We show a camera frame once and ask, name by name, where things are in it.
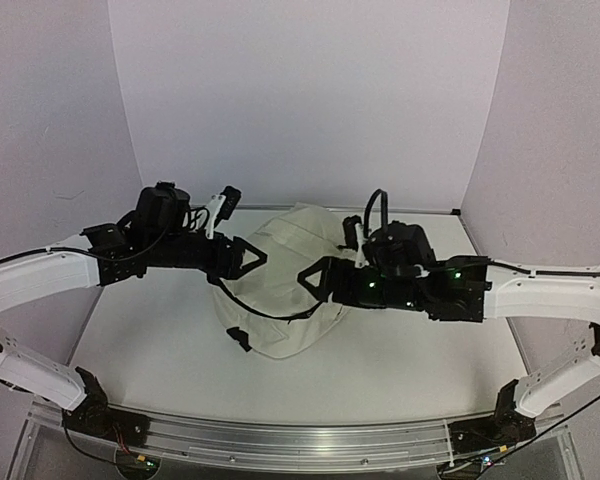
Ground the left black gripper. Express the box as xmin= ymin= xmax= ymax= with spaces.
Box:
xmin=147 ymin=231 xmax=266 ymax=280

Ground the beige canvas backpack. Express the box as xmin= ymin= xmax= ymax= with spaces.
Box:
xmin=212 ymin=203 xmax=355 ymax=360

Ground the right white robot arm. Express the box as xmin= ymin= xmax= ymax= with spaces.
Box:
xmin=297 ymin=256 xmax=600 ymax=418

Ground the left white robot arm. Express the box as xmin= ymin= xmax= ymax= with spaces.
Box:
xmin=0 ymin=224 xmax=267 ymax=435

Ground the aluminium table edge rail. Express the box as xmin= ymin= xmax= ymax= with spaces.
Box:
xmin=229 ymin=202 xmax=464 ymax=216

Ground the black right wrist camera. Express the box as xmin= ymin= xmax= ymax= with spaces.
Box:
xmin=340 ymin=189 xmax=436 ymax=278

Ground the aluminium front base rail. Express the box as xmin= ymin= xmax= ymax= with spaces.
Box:
xmin=7 ymin=398 xmax=583 ymax=479

